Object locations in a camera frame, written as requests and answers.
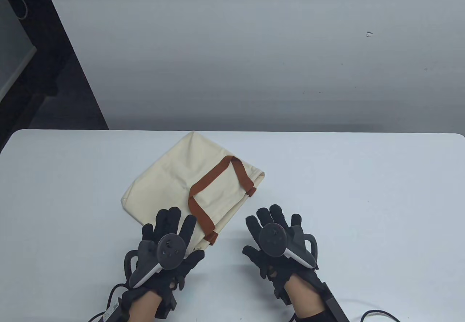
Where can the person's right hand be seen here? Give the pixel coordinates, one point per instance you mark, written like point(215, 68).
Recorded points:
point(276, 213)

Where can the person's left hand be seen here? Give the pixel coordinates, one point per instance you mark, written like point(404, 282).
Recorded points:
point(170, 224)

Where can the person's right forearm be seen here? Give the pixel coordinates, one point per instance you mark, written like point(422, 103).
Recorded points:
point(303, 294)

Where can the person's left forearm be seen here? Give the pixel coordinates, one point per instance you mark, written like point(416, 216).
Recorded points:
point(143, 307)

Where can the black white left hand controller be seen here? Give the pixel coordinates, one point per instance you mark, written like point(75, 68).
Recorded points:
point(170, 251)

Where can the black white hand controller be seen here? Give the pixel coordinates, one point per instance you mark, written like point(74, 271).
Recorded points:
point(170, 251)
point(273, 240)

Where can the black white right hand controller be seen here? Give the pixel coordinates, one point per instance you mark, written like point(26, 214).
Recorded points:
point(273, 240)

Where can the dark cabinet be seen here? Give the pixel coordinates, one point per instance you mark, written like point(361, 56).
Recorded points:
point(54, 64)

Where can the grey glass panel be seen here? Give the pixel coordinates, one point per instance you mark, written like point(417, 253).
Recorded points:
point(12, 46)

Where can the black left wrist camera module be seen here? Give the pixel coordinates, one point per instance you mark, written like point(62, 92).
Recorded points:
point(166, 305)

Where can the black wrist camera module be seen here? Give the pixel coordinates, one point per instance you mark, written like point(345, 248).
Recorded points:
point(166, 305)
point(336, 305)

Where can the black right wrist camera module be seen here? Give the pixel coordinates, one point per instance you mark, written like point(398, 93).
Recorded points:
point(336, 305)

